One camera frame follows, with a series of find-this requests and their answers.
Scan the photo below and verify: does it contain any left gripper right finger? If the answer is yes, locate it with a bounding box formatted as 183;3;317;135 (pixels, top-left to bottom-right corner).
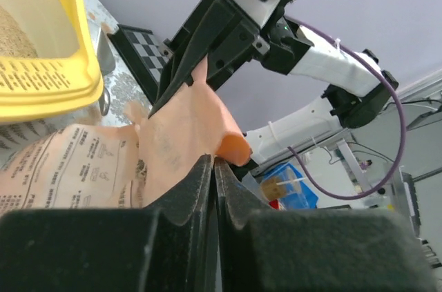
214;159;437;291

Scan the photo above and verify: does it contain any pink cat litter bag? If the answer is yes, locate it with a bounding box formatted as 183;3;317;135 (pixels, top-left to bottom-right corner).
1;59;251;213

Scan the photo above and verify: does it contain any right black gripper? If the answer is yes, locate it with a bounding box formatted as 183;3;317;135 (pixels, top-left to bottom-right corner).
149;0;262;118

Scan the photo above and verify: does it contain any black white checkerboard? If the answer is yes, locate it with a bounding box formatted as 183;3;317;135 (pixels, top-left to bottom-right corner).
108;24;168;104

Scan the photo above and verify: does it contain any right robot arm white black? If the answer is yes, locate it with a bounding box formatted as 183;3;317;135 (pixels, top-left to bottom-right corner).
151;0;398;172

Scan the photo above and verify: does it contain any blue plastic bin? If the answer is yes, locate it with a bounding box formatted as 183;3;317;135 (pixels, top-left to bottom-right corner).
260;163;318;211

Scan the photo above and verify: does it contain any yellow plastic litter box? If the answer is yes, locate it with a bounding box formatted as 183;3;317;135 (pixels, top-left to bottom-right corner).
1;0;104;124

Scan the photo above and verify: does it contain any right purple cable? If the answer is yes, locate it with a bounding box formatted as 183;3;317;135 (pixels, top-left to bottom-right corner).
285;15;408;199

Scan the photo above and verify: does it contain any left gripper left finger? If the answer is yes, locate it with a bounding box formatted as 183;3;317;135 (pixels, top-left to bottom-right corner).
1;155;213;291

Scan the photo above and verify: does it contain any silver metal scoop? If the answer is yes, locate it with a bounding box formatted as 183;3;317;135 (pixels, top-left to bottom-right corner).
93;26;116;116

